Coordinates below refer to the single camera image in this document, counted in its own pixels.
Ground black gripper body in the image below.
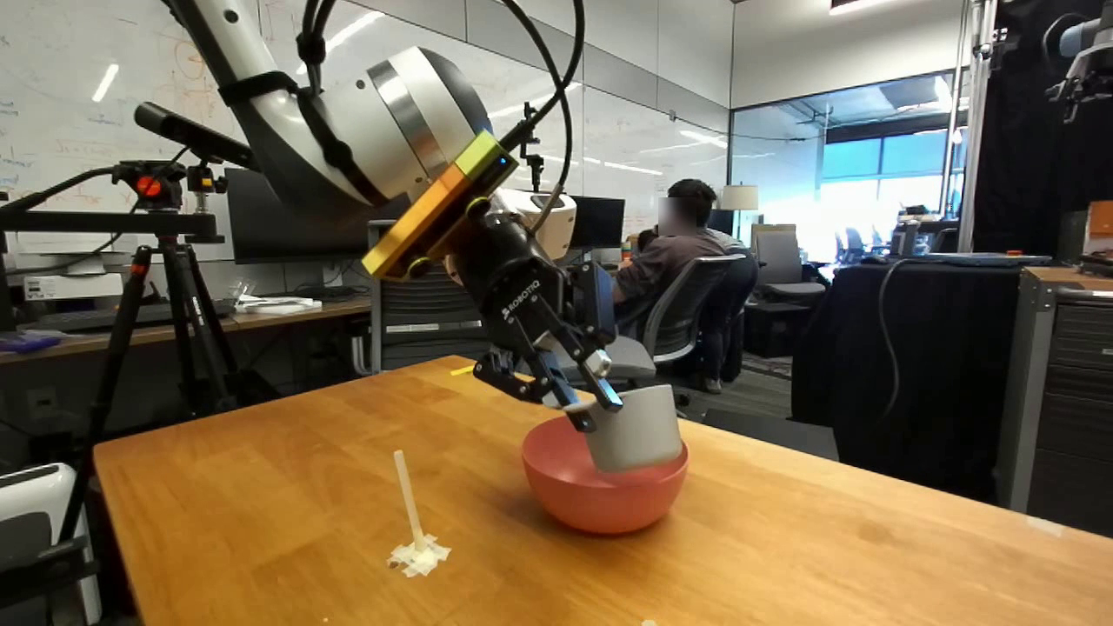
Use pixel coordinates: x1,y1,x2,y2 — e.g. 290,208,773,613
442,205,585,366

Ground grey measuring cup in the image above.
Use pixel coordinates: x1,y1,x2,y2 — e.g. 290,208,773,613
562,380,686,477

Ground pink bowl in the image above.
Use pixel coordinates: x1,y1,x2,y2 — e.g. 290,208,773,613
517,409,691,539

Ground small dark monitor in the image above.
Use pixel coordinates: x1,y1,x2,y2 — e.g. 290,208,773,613
567,190,630,252

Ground grey mesh chair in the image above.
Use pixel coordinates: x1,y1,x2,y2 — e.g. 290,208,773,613
365,265,502,375

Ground grey office chair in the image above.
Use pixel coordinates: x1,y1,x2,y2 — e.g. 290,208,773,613
578,249,764,419

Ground seated person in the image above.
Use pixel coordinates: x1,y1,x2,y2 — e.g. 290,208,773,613
611,175,749,309

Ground white upright taped stick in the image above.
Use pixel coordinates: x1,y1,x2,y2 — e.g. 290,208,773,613
382,444,454,584

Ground white table lamp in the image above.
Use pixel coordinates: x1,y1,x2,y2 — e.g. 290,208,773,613
716,181,764,219

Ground long wooden desk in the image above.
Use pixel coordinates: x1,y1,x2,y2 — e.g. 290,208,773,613
0,293,375,367

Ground black computer monitor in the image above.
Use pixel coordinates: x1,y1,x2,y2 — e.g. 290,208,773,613
221,166,393,269

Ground white paper stack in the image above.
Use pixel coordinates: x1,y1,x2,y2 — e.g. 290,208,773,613
228,287,329,319

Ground black draped table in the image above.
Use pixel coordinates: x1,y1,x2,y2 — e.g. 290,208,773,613
790,252,1053,480

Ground white desk printer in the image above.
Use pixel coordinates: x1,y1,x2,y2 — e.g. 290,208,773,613
0,247,132,309

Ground grey drawer cabinet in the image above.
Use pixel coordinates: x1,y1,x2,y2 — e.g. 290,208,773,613
993,265,1113,539

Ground black equipment rack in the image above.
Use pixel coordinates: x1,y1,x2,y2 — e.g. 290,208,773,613
969,0,1113,261

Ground white case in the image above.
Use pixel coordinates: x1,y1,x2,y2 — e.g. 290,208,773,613
0,458,106,626

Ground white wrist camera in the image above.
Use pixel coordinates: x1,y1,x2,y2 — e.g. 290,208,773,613
493,189,581,265

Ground orange green mount plate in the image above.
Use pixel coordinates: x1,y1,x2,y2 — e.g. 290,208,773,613
359,127,523,280

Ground grey hanging cable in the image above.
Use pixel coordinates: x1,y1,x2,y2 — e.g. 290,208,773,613
873,252,912,424

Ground black bar camera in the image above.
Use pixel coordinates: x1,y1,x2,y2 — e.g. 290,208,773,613
127,97,262,175

